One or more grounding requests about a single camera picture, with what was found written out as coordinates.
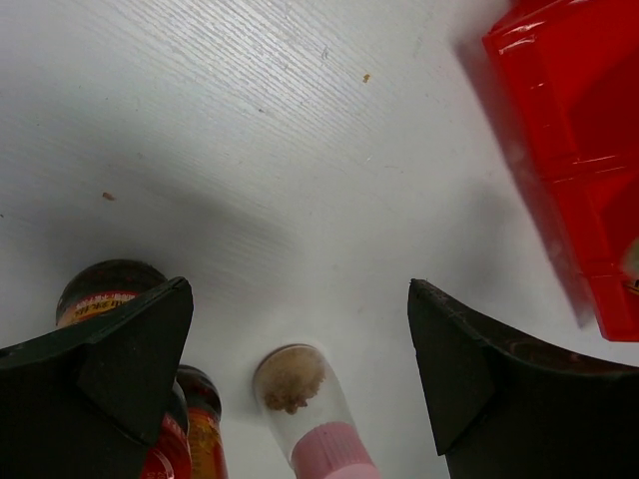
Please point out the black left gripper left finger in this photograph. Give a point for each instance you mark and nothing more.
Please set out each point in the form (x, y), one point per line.
(99, 399)

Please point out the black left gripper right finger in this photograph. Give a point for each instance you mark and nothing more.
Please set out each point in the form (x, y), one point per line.
(504, 404)

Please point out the small yellow label bottle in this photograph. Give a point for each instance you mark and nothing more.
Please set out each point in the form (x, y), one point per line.
(630, 264)

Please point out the red lid sauce jar front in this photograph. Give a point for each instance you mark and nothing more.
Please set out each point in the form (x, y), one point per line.
(190, 443)

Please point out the red lid sauce jar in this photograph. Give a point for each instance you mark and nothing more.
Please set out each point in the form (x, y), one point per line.
(190, 443)
(103, 286)

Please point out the red lid sauce jar rear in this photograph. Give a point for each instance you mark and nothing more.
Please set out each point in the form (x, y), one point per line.
(103, 286)

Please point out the pink cap spice jar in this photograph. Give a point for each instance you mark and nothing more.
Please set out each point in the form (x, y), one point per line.
(302, 400)

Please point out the red three-compartment plastic bin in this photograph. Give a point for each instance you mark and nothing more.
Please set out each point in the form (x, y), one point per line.
(570, 70)

